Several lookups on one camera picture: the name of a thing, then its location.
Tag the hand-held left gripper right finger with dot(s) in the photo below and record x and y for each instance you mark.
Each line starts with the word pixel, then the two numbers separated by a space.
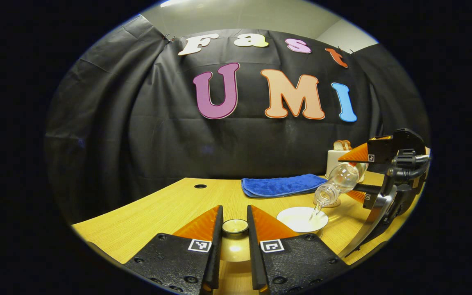
pixel 254 254

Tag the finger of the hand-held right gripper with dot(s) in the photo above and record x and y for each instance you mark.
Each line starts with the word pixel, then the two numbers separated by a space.
pixel 359 155
pixel 367 189

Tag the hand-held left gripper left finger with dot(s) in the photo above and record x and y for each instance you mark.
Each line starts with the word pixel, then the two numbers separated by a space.
pixel 216 254

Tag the clear water bottle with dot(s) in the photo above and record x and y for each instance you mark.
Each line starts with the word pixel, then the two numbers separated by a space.
pixel 340 180

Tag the round brown coaster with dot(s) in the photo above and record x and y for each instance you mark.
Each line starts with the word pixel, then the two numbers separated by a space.
pixel 334 203

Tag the toast slice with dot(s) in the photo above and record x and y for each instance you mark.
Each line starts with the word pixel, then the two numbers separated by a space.
pixel 338 145
pixel 348 144

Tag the white toaster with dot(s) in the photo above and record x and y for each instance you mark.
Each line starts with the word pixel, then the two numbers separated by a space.
pixel 332 162

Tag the blue towel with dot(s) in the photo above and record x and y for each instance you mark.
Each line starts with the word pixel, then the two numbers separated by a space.
pixel 279 185

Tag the black backdrop cloth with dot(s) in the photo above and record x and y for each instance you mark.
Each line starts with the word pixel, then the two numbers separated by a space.
pixel 137 123

